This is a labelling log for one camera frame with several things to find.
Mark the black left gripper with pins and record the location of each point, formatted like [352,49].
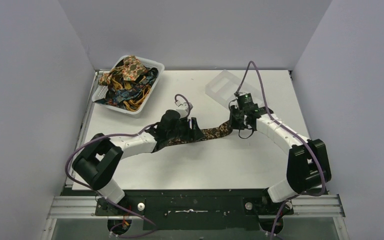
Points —
[191,128]

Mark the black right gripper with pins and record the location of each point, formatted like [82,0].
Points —
[234,109]

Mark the brown floral tie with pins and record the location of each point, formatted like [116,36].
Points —
[221,131]

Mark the clear compartment tray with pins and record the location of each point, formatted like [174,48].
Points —
[222,88]

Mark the white plastic basket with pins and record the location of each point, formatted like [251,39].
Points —
[100,92]

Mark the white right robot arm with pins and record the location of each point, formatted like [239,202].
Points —
[307,160]

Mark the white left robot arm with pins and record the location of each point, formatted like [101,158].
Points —
[98,159]

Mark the yellow striped tie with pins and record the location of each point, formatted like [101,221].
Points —
[131,97]

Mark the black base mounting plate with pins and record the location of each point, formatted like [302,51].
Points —
[214,209]

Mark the dark blue patterned tie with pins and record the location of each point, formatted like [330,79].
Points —
[151,74]

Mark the orange paisley tie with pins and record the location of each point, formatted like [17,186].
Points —
[128,70]

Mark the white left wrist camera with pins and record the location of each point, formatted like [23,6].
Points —
[183,108]

